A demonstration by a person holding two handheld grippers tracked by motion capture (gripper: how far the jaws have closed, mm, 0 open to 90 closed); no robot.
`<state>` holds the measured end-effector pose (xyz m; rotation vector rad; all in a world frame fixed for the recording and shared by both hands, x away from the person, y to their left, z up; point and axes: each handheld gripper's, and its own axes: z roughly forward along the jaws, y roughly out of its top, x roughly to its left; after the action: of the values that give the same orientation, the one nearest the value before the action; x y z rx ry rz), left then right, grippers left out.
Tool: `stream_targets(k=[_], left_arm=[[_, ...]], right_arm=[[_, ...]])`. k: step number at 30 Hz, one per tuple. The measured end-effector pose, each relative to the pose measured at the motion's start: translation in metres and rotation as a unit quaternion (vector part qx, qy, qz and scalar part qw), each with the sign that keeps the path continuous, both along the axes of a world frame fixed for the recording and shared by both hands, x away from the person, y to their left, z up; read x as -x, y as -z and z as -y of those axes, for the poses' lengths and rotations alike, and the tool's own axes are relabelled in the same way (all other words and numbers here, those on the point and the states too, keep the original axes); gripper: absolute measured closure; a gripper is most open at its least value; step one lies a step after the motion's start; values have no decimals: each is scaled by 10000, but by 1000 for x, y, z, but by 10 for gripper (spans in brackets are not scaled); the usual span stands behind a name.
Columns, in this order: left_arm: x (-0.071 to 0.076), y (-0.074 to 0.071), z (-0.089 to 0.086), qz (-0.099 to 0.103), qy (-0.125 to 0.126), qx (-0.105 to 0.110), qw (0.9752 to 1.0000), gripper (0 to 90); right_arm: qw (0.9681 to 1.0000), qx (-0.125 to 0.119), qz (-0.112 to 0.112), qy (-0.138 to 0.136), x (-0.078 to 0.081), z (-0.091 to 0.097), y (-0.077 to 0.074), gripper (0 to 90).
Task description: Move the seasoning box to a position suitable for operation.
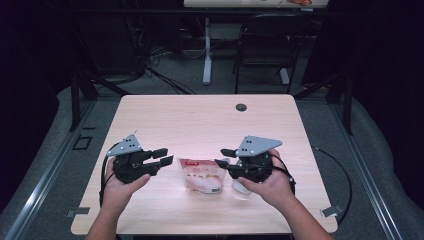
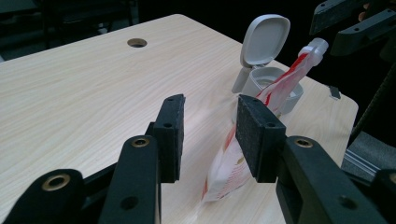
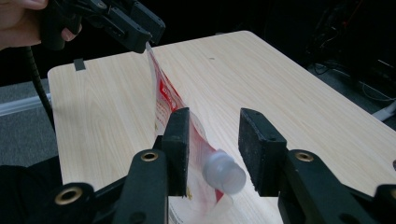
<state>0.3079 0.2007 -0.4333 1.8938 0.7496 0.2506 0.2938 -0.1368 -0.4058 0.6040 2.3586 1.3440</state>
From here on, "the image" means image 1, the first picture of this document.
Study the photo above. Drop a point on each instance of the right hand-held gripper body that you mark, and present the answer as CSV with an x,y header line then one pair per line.
x,y
256,146

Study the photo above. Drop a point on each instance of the person's left hand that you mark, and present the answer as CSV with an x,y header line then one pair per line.
x,y
116,193

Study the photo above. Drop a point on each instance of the aluminium floor rail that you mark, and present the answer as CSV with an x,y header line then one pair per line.
x,y
370,186
41,186

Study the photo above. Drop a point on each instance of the grey table bracket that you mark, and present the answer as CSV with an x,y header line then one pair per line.
x,y
331,210
78,211

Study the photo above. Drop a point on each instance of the orange thing on desk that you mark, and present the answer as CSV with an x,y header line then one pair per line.
x,y
300,2

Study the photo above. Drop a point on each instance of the person's right hand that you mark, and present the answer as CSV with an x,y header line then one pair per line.
x,y
273,188

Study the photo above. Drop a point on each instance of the dark curtain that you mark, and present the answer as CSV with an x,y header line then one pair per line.
x,y
26,66
393,66

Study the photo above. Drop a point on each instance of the black metal stand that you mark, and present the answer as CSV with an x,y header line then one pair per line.
x,y
75,100
348,106

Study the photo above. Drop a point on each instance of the wooden desk with white legs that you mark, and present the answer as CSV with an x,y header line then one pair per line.
x,y
207,60

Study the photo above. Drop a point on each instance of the translucent white jar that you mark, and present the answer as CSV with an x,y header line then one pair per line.
x,y
240,188

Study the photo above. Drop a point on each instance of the black folding chair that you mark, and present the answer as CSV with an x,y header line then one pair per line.
x,y
276,25

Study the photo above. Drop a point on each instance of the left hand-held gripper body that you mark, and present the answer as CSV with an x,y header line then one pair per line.
x,y
130,166

